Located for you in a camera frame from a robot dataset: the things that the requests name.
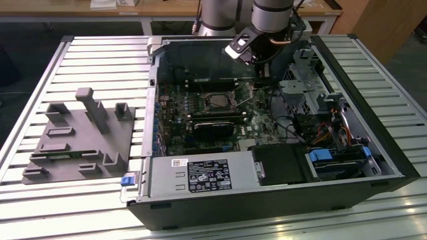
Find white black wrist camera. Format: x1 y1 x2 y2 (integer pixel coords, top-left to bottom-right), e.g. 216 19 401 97
224 26 260 66

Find silver power supply unit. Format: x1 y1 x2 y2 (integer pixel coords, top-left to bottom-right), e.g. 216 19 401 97
145 149 264 201

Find metal CPU socket cover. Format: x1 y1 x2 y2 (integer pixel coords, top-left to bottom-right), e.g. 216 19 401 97
232 83 260 108

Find white box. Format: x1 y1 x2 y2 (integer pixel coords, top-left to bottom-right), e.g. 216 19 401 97
89 0 119 11

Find wooden desk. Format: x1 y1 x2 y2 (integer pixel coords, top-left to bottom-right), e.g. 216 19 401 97
0 0 344 36

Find black graphics card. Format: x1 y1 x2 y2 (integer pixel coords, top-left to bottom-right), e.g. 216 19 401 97
191 121 236 141

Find green RAM stick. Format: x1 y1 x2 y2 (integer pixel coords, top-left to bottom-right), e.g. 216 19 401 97
191 113 247 123
41 150 84 160

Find thick black cable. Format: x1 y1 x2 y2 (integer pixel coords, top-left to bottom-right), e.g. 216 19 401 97
268 88 309 147

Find CPU socket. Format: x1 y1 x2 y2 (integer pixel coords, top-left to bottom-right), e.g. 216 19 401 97
199 90 240 110

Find silver metal drive cage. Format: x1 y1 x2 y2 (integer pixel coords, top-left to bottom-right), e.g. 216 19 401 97
277 48 351 118

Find grey parts rack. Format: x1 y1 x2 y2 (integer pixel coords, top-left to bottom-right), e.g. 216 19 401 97
20 87 137 185

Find green motherboard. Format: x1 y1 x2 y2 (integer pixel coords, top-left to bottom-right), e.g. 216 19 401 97
155 74 301 157

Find black PC case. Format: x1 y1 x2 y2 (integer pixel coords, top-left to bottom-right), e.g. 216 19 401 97
125 33 421 232

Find blue disk carrier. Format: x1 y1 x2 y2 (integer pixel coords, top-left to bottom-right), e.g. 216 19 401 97
308 148 335 166

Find silver green CPU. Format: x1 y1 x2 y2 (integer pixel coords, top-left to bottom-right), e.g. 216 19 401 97
207 93 231 107

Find orange yellow wire bundle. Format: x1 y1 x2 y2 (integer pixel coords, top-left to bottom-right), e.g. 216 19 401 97
312 119 353 151

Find silver finned heat sink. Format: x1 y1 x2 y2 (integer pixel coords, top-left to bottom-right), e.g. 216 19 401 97
239 139 257 151

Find wooden cabinet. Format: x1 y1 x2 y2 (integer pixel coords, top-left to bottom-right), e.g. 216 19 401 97
329 0 427 65

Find black arm base cable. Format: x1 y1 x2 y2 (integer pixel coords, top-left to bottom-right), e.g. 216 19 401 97
191 0 203 36

